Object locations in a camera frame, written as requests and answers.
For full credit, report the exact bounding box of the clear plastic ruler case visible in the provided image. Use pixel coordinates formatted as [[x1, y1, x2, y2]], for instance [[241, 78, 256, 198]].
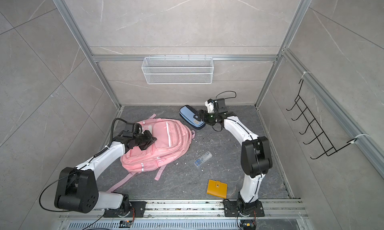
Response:
[[194, 151, 213, 167]]

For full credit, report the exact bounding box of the aluminium mounting rail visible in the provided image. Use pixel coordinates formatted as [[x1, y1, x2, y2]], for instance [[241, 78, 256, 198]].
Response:
[[59, 199, 310, 221]]

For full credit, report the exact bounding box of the pink student backpack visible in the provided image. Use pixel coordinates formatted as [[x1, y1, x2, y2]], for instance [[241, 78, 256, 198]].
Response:
[[107, 115, 196, 193]]

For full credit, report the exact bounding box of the light blue pencil case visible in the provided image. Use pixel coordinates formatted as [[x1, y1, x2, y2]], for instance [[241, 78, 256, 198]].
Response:
[[179, 105, 206, 130]]

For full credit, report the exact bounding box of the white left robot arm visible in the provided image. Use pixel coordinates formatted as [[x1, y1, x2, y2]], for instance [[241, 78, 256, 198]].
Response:
[[52, 119, 157, 217]]

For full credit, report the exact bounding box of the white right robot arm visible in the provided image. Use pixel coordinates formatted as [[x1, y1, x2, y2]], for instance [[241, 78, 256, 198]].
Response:
[[194, 98, 273, 217]]

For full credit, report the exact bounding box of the white wire mesh basket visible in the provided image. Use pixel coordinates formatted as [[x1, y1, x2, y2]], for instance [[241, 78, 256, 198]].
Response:
[[142, 56, 214, 85]]

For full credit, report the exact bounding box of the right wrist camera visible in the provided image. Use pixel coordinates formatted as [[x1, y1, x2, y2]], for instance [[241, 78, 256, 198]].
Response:
[[205, 99, 216, 114]]

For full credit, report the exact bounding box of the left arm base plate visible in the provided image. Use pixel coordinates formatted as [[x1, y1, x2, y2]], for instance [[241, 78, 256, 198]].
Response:
[[104, 201, 147, 218]]

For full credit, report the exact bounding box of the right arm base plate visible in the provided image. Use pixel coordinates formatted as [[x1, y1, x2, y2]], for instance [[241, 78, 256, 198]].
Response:
[[223, 199, 265, 218]]

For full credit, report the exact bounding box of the black wire hook rack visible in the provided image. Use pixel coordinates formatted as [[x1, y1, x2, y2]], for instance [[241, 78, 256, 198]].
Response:
[[286, 80, 368, 160]]

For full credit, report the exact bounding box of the yellow leather wallet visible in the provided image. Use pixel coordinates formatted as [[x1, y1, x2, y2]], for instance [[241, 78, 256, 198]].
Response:
[[207, 180, 228, 199]]

